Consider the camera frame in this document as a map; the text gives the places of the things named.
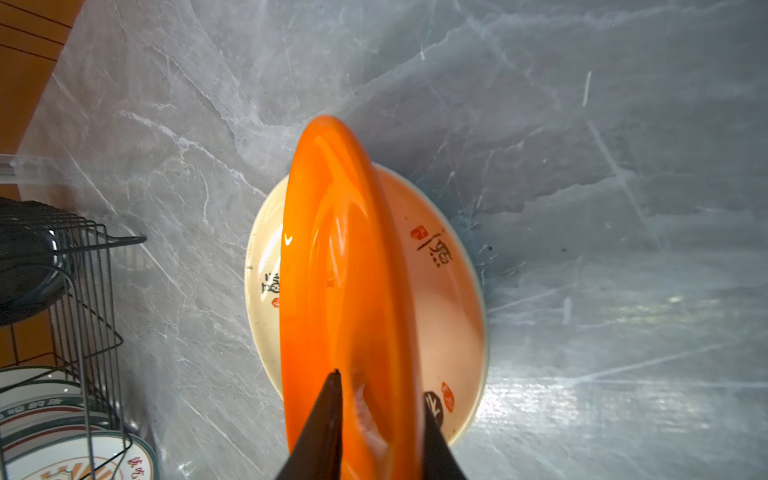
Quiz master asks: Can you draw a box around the orange plate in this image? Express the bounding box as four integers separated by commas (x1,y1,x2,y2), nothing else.
279,116,425,479

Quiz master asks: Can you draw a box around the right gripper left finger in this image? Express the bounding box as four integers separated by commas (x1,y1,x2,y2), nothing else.
276,370,342,480

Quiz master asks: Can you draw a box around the black wire dish rack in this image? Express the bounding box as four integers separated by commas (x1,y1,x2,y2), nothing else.
1,212,154,479

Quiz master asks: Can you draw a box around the white patterned plate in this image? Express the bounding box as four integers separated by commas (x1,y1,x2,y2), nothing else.
1,367,81,409
6,432,160,479
1,395,119,447

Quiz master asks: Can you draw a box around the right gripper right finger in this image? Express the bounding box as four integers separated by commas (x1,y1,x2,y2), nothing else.
422,401,467,480

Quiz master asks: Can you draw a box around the black plate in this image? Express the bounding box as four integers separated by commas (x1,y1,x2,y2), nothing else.
1,198,76,326

